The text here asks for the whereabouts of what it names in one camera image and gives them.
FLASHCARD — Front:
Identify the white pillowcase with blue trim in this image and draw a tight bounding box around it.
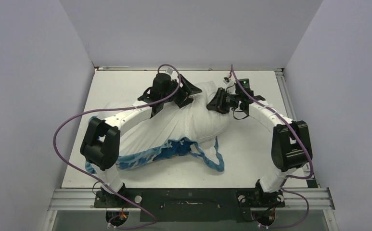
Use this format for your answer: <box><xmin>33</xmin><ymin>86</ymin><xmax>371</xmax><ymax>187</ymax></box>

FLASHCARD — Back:
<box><xmin>84</xmin><ymin>92</ymin><xmax>225</xmax><ymax>174</ymax></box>

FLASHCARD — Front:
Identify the purple cable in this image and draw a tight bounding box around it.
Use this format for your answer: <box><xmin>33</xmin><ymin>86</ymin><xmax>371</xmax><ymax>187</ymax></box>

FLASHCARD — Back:
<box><xmin>52</xmin><ymin>64</ymin><xmax>182</xmax><ymax>230</ymax></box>
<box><xmin>230</xmin><ymin>64</ymin><xmax>315</xmax><ymax>230</ymax></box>

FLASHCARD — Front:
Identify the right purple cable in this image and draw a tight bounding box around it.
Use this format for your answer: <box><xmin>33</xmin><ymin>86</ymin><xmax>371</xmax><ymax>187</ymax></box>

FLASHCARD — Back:
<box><xmin>230</xmin><ymin>64</ymin><xmax>315</xmax><ymax>230</ymax></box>

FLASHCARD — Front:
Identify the white knob on plate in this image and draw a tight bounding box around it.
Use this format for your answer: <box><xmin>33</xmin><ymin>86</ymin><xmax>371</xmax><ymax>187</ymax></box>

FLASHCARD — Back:
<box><xmin>134</xmin><ymin>195</ymin><xmax>142</xmax><ymax>204</ymax></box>

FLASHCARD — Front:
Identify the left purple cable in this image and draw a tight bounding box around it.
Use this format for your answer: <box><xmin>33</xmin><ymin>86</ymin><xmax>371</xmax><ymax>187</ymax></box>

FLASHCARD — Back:
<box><xmin>52</xmin><ymin>64</ymin><xmax>182</xmax><ymax>230</ymax></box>

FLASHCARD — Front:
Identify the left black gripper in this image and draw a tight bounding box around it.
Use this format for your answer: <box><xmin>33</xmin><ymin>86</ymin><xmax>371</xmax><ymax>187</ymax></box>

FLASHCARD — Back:
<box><xmin>162</xmin><ymin>76</ymin><xmax>202</xmax><ymax>109</ymax></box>

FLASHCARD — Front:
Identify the white pillow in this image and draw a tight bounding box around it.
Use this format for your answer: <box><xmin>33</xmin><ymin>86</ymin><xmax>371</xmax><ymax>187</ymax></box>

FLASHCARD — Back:
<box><xmin>170</xmin><ymin>81</ymin><xmax>230</xmax><ymax>149</ymax></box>

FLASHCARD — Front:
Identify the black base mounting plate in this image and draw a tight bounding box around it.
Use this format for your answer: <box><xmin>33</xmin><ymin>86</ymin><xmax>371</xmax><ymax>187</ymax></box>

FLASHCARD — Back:
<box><xmin>94</xmin><ymin>187</ymin><xmax>286</xmax><ymax>223</ymax></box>

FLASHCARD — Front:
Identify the aluminium front rail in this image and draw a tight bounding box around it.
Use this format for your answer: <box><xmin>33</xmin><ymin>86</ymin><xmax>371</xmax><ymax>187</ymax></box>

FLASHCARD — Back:
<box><xmin>48</xmin><ymin>188</ymin><xmax>334</xmax><ymax>211</ymax></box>

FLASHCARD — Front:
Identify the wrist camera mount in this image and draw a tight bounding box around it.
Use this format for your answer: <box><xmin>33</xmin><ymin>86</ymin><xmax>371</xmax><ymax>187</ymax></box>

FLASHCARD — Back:
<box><xmin>223</xmin><ymin>75</ymin><xmax>235</xmax><ymax>87</ymax></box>
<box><xmin>165</xmin><ymin>67</ymin><xmax>178</xmax><ymax>78</ymax></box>

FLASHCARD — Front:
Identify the aluminium right side rail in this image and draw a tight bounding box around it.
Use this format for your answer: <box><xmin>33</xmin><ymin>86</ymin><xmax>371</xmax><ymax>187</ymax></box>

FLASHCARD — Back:
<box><xmin>275</xmin><ymin>68</ymin><xmax>314</xmax><ymax>180</ymax></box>

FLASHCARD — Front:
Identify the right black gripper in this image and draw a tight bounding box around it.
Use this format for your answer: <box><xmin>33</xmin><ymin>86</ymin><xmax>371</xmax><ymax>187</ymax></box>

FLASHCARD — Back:
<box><xmin>204</xmin><ymin>88</ymin><xmax>241</xmax><ymax>114</ymax></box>

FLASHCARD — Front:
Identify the aluminium rail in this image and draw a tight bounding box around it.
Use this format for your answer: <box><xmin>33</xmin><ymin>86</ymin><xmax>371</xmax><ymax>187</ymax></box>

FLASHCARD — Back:
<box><xmin>48</xmin><ymin>188</ymin><xmax>334</xmax><ymax>211</ymax></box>
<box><xmin>275</xmin><ymin>68</ymin><xmax>314</xmax><ymax>180</ymax></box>

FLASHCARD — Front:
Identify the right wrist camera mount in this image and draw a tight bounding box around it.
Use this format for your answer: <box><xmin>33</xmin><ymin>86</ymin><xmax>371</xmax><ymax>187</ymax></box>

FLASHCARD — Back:
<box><xmin>223</xmin><ymin>75</ymin><xmax>235</xmax><ymax>87</ymax></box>

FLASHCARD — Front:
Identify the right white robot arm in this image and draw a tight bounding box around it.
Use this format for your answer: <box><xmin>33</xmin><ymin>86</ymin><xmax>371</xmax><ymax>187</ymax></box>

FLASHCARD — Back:
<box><xmin>206</xmin><ymin>79</ymin><xmax>313</xmax><ymax>206</ymax></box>

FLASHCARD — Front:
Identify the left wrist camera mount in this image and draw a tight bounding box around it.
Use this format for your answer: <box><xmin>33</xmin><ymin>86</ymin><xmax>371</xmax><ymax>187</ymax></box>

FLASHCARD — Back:
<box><xmin>165</xmin><ymin>67</ymin><xmax>178</xmax><ymax>78</ymax></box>

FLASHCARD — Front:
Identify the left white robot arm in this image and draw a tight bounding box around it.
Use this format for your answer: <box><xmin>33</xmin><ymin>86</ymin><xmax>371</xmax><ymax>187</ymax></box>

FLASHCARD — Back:
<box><xmin>80</xmin><ymin>73</ymin><xmax>202</xmax><ymax>207</ymax></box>

